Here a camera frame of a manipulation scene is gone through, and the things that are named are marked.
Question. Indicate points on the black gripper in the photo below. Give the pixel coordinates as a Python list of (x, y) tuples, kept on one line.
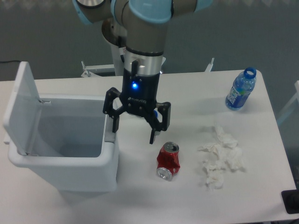
[(141, 95)]

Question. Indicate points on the white trash can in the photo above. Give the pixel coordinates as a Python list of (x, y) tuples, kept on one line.
[(65, 139)]

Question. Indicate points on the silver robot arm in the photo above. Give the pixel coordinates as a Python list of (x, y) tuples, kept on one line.
[(151, 11)]

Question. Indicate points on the crushed red soda can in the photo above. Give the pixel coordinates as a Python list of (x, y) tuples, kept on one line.
[(167, 161)]

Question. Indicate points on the crumpled white tissue pile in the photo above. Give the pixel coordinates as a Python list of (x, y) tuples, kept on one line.
[(223, 154)]

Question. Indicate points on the blue plastic bottle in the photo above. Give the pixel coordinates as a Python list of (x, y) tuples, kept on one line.
[(242, 87)]

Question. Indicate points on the white furniture at right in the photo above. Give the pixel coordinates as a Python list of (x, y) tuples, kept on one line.
[(289, 107)]

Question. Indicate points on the black device at edge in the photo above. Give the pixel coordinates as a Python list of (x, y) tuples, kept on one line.
[(291, 201)]

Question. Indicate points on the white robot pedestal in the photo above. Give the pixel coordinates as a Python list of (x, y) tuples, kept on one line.
[(100, 68)]

